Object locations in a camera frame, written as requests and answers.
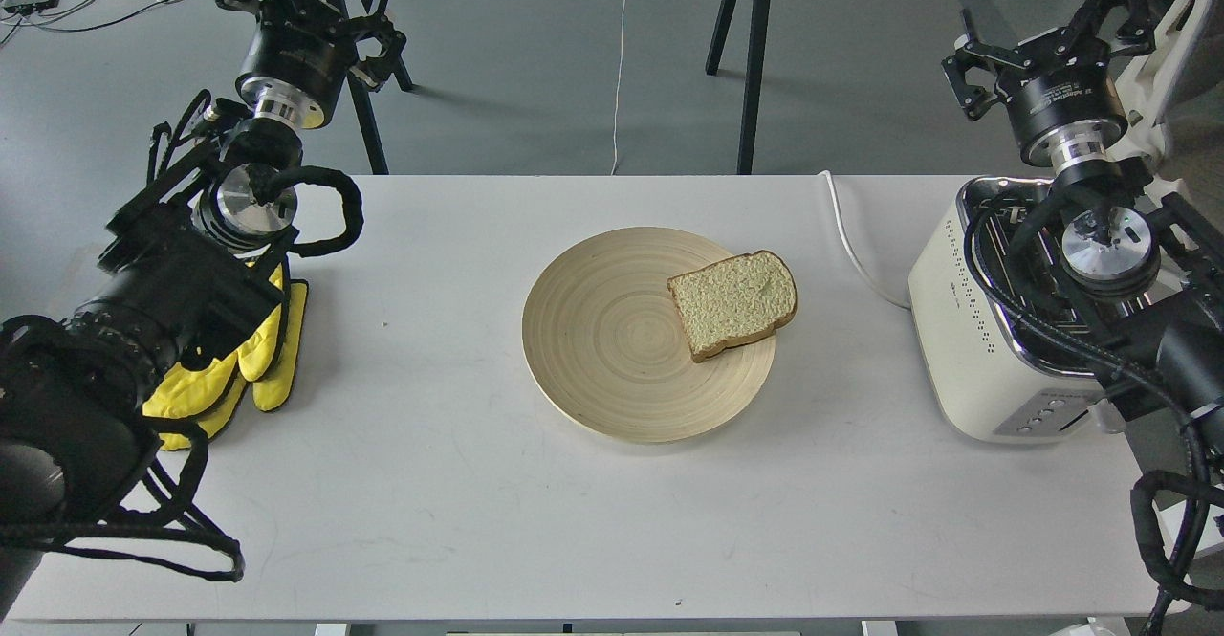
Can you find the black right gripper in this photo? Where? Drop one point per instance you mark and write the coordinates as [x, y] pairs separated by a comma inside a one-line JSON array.
[[1067, 84]]

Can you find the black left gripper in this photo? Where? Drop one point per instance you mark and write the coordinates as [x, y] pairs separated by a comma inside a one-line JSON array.
[[302, 53]]

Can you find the slice of bread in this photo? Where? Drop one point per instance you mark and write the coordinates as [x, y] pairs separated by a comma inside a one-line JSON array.
[[735, 301]]

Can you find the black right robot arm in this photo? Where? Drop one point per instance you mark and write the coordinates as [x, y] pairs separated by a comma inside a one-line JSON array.
[[1153, 345]]

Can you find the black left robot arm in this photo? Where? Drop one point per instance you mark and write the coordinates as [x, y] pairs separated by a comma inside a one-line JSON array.
[[227, 200]]

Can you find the cream white toaster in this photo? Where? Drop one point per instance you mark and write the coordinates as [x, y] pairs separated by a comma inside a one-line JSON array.
[[995, 379]]

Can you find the white office chair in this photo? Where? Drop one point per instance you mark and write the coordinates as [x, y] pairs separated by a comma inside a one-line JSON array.
[[1173, 100]]

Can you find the round bamboo plate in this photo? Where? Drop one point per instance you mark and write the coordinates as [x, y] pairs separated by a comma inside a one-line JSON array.
[[605, 343]]

